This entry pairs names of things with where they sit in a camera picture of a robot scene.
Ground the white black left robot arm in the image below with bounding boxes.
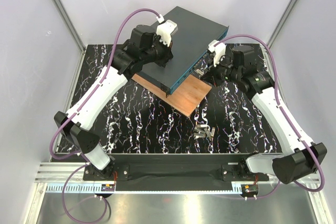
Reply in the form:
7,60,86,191
54,20,178,180

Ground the dark grey network switch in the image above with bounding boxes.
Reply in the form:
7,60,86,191
138,6,229,95

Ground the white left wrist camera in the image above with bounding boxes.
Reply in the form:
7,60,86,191
156,20,178,47

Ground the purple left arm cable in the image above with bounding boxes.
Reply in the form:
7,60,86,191
49,8,165,223

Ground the right aluminium frame post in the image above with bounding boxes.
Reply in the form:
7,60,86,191
267,0,299,48

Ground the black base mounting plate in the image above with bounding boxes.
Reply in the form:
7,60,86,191
83,154,269,194

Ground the silver Netcore SFP module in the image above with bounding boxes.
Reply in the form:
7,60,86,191
195,69,204,76

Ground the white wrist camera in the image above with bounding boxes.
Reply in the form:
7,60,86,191
208,40,226,67
156,20,178,47

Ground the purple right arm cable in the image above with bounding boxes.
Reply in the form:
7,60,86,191
215,34,326,201

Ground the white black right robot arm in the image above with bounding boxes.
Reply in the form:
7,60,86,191
202,41,327,184

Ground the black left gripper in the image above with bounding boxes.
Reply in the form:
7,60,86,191
141,34,173,68

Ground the wooden board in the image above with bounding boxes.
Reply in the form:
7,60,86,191
132,74,212,117

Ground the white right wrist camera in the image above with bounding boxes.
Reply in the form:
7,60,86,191
208,40,226,67

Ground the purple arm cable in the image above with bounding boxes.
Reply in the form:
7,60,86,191
215,34,326,201
49,8,165,223

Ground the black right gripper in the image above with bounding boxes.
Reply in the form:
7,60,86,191
202,55,241,88

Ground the left aluminium frame post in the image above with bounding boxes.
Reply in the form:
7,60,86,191
36,0,87,53

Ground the aluminium frame post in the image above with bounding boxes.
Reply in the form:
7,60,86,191
36,0,87,53
267,0,299,48

